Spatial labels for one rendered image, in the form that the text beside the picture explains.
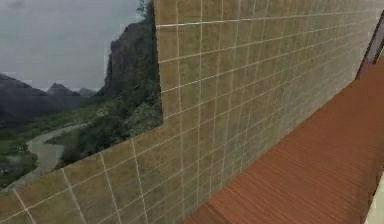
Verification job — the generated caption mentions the large window with landscape view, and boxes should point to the large window with landscape view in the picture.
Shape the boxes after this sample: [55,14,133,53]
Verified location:
[0,0,164,194]

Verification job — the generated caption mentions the dark framed room door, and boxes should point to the dark framed room door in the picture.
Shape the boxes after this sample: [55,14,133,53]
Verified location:
[355,9,384,80]

